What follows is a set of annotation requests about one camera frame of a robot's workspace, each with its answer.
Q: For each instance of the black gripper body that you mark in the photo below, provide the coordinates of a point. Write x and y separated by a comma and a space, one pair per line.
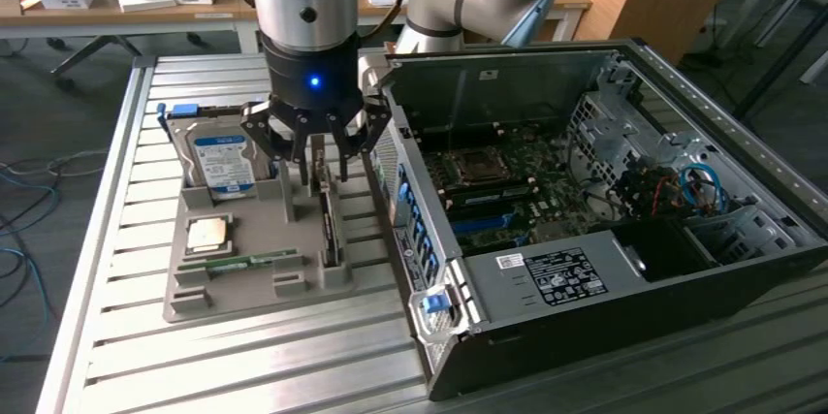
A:
310, 70

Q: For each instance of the black graphics card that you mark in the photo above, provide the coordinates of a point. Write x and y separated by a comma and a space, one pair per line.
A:
328, 225

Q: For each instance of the hard disk with blue carrier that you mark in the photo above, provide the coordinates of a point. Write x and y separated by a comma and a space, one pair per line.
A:
220, 162

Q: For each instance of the metal CPU socket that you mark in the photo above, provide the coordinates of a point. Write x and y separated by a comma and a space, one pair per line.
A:
478, 164

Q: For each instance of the grey plastic parts rack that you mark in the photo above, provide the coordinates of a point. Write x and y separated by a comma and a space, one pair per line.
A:
258, 239

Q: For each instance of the silver CPU chip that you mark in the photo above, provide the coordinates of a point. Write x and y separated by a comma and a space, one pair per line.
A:
206, 234

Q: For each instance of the dark RAM stick white label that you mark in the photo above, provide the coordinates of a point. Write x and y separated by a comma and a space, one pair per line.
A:
492, 197

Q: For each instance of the blue expansion slot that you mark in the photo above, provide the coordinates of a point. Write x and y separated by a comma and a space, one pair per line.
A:
481, 226

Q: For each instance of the green RAM stick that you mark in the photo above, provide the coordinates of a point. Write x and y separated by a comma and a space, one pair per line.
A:
226, 264

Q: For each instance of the green motherboard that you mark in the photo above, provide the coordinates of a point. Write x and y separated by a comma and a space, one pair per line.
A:
556, 176

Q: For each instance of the wooden desk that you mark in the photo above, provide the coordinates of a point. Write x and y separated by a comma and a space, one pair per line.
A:
97, 16

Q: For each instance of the blue case latch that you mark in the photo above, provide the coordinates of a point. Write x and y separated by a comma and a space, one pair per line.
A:
434, 302

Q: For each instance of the grey power supply unit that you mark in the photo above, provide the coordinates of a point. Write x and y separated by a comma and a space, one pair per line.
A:
497, 302

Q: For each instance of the black and silver PC case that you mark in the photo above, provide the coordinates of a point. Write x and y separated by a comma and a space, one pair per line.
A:
581, 336

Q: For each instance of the metal disk bay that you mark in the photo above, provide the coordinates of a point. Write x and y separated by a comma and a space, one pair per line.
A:
744, 234

